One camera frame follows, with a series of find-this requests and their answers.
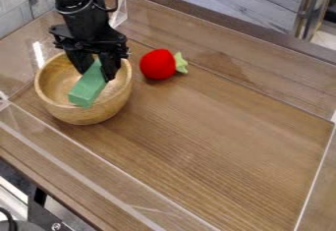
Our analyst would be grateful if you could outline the black table clamp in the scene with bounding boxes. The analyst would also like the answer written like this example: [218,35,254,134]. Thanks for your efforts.
[28,188,74,231]

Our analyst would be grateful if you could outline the green rectangular block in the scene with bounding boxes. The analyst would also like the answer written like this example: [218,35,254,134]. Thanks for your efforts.
[68,59,107,108]

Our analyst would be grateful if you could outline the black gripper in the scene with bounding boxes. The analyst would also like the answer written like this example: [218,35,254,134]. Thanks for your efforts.
[50,6,128,82]

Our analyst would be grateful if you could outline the clear acrylic corner bracket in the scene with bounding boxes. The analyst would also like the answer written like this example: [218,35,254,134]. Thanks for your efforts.
[110,0,127,29]

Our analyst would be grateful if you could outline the wooden brown bowl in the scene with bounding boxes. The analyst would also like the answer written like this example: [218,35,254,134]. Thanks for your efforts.
[35,53,132,125]

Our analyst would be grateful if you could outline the black cable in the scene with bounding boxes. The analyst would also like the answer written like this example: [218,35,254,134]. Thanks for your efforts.
[0,206,22,231]

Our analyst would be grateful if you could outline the red plush strawberry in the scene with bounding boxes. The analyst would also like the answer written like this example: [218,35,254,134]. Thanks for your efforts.
[139,49,188,80]

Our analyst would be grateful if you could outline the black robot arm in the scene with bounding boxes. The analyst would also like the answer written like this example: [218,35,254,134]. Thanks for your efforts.
[48,0,128,82]

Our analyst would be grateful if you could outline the metal table leg background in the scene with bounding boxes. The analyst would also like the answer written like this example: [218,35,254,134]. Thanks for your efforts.
[294,0,331,41]

